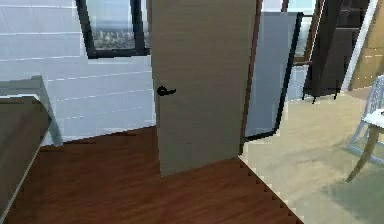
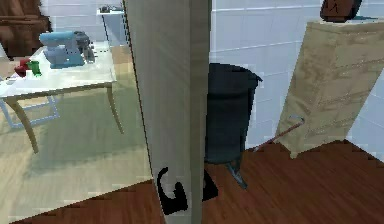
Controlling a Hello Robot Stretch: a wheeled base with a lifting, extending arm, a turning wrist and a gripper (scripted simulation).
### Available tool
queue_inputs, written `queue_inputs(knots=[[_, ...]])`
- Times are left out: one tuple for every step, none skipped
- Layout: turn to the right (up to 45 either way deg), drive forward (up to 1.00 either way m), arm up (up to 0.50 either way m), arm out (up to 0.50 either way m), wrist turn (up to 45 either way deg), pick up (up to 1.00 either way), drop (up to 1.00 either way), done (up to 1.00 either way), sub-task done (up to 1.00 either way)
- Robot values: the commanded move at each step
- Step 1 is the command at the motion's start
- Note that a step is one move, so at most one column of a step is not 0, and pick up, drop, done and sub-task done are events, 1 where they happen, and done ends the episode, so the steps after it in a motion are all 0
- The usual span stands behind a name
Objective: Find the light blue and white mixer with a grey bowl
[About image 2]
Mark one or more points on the light blue and white mixer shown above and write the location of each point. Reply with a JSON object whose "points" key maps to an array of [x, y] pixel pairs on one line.
{"points": [[63, 53]]}

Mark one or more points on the dark grey pedal bin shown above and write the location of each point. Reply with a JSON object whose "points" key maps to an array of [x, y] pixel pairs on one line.
{"points": [[226, 110]]}

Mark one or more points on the beige grey room door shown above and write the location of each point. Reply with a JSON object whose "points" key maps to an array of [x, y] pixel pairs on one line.
{"points": [[166, 83]]}

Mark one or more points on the brown stick with grey hook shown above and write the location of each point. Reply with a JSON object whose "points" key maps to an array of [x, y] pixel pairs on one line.
{"points": [[280, 135]]}

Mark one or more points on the white cabinet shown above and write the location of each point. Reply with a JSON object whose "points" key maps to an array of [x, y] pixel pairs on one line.
{"points": [[115, 26]]}

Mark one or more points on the white table with beige legs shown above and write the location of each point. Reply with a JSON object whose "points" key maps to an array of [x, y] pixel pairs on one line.
{"points": [[76, 75]]}

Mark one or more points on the small dark object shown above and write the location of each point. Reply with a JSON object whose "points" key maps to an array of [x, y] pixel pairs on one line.
{"points": [[108, 8]]}

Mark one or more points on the light wooden chest of drawers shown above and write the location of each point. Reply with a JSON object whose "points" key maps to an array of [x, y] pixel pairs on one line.
{"points": [[333, 86]]}

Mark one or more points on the green cup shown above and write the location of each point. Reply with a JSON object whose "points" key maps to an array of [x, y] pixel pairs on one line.
{"points": [[34, 68]]}

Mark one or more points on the red round object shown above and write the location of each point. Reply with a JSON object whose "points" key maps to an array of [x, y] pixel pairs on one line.
{"points": [[22, 66]]}

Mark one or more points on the dark brown box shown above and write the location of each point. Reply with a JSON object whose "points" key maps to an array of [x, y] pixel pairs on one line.
{"points": [[338, 10]]}

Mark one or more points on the dark brown wooden cupboard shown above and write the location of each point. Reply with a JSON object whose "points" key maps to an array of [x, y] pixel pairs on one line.
{"points": [[20, 26]]}

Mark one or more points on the pale blue chair frame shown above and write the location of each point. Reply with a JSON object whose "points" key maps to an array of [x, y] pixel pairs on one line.
{"points": [[33, 108]]}

